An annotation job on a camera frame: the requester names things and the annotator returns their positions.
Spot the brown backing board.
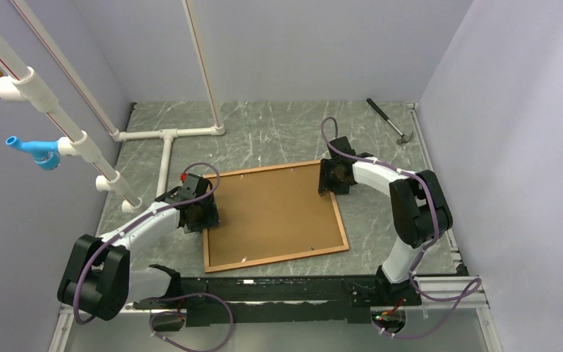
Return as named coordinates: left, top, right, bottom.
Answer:
left=207, top=164, right=345, bottom=268

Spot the wooden picture frame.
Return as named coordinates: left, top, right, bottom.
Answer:
left=202, top=159, right=350, bottom=274

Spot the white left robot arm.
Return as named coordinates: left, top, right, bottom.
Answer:
left=57, top=173, right=220, bottom=321

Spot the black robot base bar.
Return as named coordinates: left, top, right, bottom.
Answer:
left=133, top=274, right=422, bottom=327

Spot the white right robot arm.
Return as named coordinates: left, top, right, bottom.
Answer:
left=317, top=136, right=453, bottom=304

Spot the blue faucet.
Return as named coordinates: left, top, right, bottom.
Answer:
left=5, top=136, right=61, bottom=171

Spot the white pvc pipe stand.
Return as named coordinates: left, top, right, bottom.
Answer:
left=0, top=1, right=225, bottom=213

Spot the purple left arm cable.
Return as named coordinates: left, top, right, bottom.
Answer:
left=73, top=162, right=235, bottom=352

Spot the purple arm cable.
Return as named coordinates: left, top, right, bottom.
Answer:
left=73, top=162, right=235, bottom=352
left=321, top=116, right=482, bottom=341

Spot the black handled hammer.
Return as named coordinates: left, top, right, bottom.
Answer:
left=366, top=98, right=413, bottom=145

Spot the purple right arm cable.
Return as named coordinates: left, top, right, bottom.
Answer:
left=321, top=116, right=482, bottom=341

